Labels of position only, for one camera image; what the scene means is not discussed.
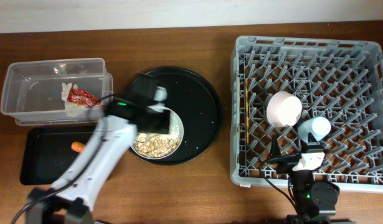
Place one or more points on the red snack wrapper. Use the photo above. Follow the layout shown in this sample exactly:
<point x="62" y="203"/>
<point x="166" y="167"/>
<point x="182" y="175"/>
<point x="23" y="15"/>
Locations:
<point x="82" y="98"/>

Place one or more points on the round black tray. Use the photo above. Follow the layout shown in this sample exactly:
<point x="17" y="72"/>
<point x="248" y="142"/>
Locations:
<point x="198" y="105"/>

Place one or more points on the clear plastic bin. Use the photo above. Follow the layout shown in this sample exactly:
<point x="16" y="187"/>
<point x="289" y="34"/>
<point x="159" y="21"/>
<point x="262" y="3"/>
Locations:
<point x="32" y="91"/>

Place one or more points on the white tissue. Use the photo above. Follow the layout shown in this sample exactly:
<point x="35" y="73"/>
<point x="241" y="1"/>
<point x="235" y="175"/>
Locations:
<point x="68" y="102"/>

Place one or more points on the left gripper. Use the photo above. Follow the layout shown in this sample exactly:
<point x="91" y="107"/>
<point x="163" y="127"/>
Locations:
<point x="164" y="125"/>

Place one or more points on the grey dishwasher rack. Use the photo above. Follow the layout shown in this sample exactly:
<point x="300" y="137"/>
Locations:
<point x="341" y="80"/>

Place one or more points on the blue cup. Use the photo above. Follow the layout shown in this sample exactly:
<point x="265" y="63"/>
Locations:
<point x="319" y="127"/>

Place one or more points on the white bowl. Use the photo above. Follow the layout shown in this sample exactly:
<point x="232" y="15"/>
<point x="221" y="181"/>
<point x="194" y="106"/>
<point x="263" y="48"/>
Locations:
<point x="283" y="109"/>

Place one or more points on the orange sausage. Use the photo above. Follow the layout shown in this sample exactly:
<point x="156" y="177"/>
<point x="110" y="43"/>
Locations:
<point x="77" y="147"/>

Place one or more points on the black rectangular tray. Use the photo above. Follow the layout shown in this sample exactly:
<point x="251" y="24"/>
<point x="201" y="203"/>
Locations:
<point x="48" y="153"/>

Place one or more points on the grey plate with food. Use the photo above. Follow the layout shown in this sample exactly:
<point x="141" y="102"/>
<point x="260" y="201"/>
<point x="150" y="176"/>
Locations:
<point x="158" y="146"/>

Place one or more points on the wooden chopstick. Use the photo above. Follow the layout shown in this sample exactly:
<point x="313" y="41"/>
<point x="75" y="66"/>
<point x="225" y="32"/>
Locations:
<point x="246" y="111"/>

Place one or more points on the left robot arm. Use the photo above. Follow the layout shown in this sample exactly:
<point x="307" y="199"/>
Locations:
<point x="70" y="199"/>

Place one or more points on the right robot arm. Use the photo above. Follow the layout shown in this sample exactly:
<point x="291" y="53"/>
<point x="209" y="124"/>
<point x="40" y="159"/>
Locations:
<point x="314" y="201"/>

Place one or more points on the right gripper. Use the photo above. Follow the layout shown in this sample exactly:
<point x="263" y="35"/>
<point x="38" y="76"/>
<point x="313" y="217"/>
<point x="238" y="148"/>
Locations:
<point x="276" y="157"/>

